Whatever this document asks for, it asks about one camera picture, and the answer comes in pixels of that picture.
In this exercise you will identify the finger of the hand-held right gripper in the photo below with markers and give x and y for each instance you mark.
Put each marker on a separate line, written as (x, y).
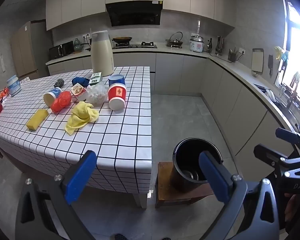
(270, 153)
(287, 133)

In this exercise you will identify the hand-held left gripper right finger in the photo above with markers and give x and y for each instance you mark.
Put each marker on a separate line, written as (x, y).
(213, 177)

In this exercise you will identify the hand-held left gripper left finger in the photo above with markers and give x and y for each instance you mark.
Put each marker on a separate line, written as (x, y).
(81, 177)

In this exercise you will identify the black bucket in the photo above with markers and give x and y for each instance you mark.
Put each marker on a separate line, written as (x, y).
(180, 170)

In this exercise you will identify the yellow cloth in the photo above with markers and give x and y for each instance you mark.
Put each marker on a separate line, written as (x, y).
(82, 112)

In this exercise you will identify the yellow sponge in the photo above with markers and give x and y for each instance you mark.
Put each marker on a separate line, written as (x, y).
(37, 120)

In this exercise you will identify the white plastic bag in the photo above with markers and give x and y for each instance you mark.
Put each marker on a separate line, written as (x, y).
(97, 96)

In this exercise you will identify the white and blue cup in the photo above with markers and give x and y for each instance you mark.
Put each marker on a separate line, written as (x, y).
(50, 97)

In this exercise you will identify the orange and white carton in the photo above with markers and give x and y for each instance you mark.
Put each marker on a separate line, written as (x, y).
(78, 91)

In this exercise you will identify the red paper cup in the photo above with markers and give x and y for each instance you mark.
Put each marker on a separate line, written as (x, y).
(117, 94)

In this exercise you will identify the blue cloth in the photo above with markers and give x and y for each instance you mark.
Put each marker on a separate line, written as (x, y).
(80, 80)

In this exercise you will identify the steel wool scrubber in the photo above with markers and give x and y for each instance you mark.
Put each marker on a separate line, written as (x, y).
(59, 83)

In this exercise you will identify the green milk carton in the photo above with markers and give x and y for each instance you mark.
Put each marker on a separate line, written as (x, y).
(95, 78)

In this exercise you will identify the blue bowl with clear lid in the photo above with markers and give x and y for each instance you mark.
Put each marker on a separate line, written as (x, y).
(117, 80)

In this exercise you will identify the person's right hand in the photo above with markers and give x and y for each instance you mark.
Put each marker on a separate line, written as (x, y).
(295, 207)

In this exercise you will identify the steel kitchen faucet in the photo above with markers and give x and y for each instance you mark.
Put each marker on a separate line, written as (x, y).
(290, 100)

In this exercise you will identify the kitchen sink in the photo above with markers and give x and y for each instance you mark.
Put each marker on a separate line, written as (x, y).
(272, 93)

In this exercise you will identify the wooden stool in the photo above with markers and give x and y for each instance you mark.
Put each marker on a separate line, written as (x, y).
(165, 187)

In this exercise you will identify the green glove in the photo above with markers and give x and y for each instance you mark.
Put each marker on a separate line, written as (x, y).
(295, 79)

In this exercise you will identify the white checked tablecloth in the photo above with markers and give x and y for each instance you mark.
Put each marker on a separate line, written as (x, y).
(120, 135)

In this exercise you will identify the small grey dish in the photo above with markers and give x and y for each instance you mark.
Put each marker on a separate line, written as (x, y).
(254, 73)

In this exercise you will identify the black cleaver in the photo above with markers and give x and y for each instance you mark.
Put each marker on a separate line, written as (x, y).
(270, 65)

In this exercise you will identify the person's left shoe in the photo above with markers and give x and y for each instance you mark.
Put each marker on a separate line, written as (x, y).
(120, 237)

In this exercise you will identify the white cutting board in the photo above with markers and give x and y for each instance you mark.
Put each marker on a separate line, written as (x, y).
(257, 62)

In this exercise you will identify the blue rubber glove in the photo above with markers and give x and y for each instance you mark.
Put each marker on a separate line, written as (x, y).
(285, 55)

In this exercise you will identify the yellow rubber glove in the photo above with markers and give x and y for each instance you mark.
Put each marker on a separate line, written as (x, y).
(278, 52)

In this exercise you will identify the dark utensil holder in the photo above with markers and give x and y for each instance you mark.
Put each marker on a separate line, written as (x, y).
(232, 57)

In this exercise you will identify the steel knife holder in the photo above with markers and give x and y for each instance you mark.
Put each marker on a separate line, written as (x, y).
(220, 46)

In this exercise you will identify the white and blue jar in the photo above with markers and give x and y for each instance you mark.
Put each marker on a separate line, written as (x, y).
(13, 86)

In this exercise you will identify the orange plastic bag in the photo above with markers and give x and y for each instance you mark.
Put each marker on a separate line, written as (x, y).
(3, 93)

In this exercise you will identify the dark glass bottle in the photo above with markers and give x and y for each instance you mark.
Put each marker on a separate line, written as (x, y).
(209, 46)

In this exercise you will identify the cream thermos jug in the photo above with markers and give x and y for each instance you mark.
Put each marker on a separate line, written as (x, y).
(102, 55)

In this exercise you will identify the white rice cooker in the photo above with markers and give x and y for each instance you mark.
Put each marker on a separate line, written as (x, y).
(197, 45)

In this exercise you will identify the black microwave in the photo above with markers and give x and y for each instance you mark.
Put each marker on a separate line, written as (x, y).
(61, 50)

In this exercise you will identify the green vase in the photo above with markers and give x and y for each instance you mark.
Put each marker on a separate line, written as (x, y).
(77, 47)

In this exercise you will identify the beige refrigerator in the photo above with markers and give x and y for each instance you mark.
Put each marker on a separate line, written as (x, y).
(27, 50)

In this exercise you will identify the steel kettle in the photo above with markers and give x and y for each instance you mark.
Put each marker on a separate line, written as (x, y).
(174, 42)

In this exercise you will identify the black wok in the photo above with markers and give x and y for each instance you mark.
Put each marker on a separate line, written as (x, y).
(122, 40)

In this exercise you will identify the black gas stove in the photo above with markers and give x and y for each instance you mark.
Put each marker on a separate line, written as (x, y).
(140, 46)

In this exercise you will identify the black range hood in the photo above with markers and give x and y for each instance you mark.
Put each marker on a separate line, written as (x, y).
(132, 12)

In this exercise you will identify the white wall outlet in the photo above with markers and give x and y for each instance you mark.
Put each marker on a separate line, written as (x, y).
(242, 51)

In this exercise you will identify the white wall paper strip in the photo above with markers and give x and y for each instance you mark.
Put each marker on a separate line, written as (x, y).
(2, 63)

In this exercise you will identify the beige wall cabinets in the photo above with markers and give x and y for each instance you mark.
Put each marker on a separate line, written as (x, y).
(190, 0)

